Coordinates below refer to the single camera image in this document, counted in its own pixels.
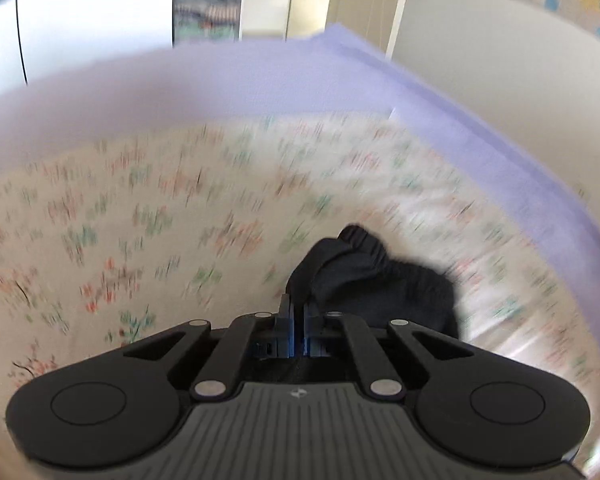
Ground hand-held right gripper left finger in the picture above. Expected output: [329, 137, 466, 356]
[122, 294, 297, 402]

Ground black cable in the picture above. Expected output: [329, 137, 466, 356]
[14, 0, 29, 86]

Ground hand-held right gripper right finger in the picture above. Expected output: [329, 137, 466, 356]
[304, 301, 480, 402]

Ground black pants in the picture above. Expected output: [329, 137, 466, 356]
[286, 224, 462, 341]

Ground floral bed sheet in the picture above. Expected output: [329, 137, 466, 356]
[0, 112, 600, 476]

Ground lavender bed sheet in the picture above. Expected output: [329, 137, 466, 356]
[0, 22, 600, 286]

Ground white door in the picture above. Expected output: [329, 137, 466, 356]
[384, 0, 421, 58]

